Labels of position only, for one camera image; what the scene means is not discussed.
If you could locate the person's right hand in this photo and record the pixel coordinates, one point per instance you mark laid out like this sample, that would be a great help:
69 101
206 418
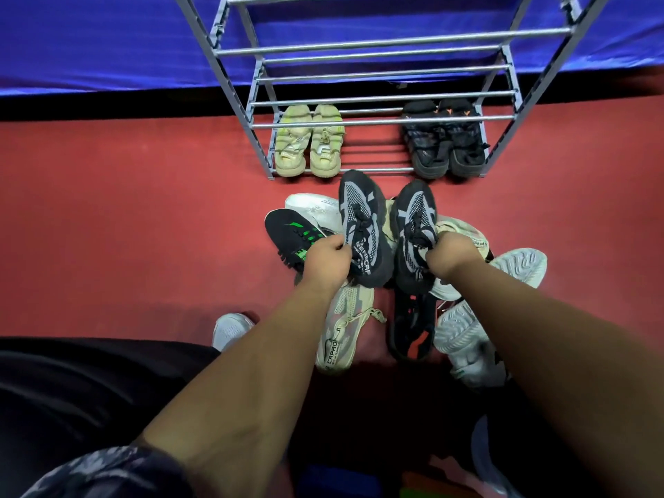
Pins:
456 256

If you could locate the person's left hand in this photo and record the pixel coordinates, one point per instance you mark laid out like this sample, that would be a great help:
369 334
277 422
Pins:
327 264

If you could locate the beige grey mesh sneaker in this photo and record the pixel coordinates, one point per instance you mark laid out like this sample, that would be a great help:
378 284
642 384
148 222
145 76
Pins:
342 331
461 226

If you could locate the black green-striped sneaker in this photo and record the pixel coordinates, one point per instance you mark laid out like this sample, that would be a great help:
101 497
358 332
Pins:
288 233

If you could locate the white chunky sneaker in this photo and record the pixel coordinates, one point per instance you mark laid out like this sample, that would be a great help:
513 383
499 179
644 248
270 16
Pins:
311 207
521 264

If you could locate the black red-marked sneaker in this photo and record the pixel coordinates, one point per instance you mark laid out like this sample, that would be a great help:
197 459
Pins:
410 331

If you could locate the white mesh laced sneaker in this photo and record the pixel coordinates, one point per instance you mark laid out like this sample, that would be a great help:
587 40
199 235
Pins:
467 347

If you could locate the grey metal shoe rack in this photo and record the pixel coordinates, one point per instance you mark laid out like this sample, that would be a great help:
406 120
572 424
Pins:
389 41

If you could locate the person's right forearm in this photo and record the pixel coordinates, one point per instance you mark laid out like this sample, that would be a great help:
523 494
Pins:
560 357

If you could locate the person's left forearm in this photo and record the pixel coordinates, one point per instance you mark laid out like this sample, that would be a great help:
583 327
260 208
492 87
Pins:
249 388

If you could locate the person's black trousers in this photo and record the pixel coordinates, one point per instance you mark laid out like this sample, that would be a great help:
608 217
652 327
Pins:
78 388

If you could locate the person's dark patterned sleeve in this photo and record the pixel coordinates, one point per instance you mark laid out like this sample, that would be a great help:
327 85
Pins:
114 477

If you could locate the multicoloured foam mat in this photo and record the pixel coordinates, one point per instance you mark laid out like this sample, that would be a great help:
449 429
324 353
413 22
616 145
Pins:
337 484

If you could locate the blue printed fabric banner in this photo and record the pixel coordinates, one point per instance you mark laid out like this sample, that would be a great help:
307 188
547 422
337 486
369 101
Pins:
104 46

